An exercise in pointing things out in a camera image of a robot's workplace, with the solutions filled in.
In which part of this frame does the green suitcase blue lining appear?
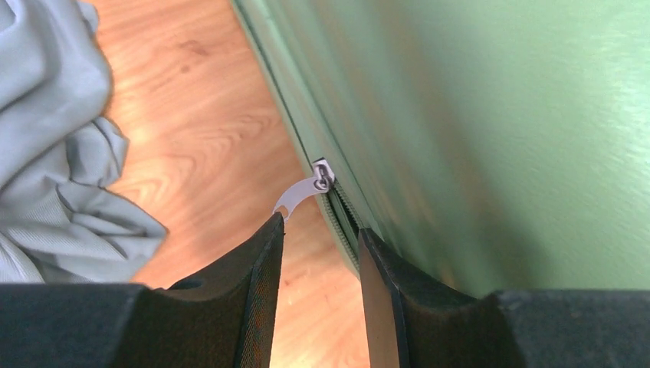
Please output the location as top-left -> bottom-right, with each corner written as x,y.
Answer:
233,1 -> 649,297

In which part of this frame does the crumpled grey-green cloth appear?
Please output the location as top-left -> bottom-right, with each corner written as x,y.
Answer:
1,1 -> 166,283

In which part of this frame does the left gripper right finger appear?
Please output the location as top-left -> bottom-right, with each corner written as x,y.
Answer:
359,228 -> 649,367

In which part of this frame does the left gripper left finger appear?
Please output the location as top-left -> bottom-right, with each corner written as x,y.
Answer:
1,214 -> 284,367

